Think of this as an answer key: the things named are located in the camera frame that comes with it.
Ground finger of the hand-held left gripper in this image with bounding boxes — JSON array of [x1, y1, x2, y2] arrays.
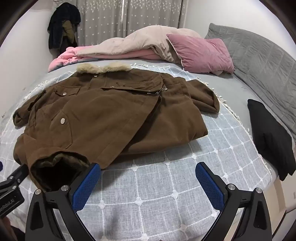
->
[[6, 164, 28, 186]]

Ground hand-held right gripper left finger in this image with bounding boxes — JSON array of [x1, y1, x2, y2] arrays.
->
[[25, 162, 101, 241]]

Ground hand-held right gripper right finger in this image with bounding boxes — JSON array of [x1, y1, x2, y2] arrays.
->
[[195, 162, 273, 241]]

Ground brown fur-collared coat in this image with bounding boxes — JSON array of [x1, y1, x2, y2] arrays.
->
[[13, 62, 220, 192]]

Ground dark hanging clothes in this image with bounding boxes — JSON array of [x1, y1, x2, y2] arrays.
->
[[47, 2, 81, 54]]

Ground white grid-patterned blanket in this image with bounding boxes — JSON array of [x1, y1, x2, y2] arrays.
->
[[0, 64, 272, 241]]

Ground black folded garment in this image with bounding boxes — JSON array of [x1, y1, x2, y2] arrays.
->
[[247, 99, 296, 181]]

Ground grey bed sheet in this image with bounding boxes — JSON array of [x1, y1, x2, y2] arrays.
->
[[0, 59, 296, 186]]

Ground pink pillow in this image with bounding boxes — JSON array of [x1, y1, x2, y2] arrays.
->
[[166, 34, 235, 76]]

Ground grey quilted headboard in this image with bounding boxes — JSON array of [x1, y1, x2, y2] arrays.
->
[[205, 23, 296, 142]]

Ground pink and beige duvet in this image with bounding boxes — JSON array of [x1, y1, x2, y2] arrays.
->
[[48, 25, 201, 72]]

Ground grey star-patterned curtain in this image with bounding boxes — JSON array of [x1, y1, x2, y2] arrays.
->
[[75, 0, 186, 45]]

